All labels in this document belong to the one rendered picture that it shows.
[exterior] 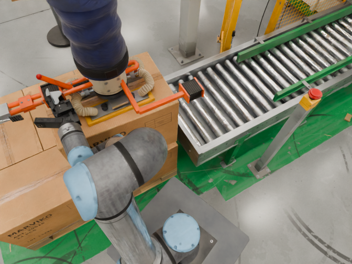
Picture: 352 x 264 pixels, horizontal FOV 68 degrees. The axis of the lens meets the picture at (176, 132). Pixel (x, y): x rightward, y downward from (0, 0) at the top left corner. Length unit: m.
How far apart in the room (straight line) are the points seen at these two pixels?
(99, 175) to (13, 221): 1.31
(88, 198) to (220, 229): 0.95
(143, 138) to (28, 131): 1.53
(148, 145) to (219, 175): 1.74
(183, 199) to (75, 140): 0.66
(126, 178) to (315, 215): 2.04
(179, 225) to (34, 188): 1.04
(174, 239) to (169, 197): 0.39
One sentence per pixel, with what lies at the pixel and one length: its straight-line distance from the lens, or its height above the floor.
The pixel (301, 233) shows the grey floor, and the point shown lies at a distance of 2.36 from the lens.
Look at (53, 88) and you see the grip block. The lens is 1.26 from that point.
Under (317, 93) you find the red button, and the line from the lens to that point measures 1.58.
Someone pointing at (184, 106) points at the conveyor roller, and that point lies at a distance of 1.93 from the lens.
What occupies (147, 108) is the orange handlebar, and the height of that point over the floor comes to 1.21.
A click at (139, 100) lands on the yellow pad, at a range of 1.28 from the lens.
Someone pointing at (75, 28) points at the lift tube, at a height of 1.52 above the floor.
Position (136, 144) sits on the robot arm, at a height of 1.60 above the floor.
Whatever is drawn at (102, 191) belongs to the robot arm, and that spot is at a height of 1.59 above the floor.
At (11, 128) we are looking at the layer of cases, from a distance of 2.13.
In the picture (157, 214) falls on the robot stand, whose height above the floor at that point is 0.75.
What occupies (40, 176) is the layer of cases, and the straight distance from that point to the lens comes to 1.86.
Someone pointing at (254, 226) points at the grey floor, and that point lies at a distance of 2.24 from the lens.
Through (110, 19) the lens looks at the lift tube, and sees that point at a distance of 1.00.
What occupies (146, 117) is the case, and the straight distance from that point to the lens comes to 1.27.
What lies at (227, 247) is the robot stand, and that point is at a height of 0.75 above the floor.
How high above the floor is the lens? 2.11
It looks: 60 degrees down
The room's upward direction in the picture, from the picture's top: 2 degrees clockwise
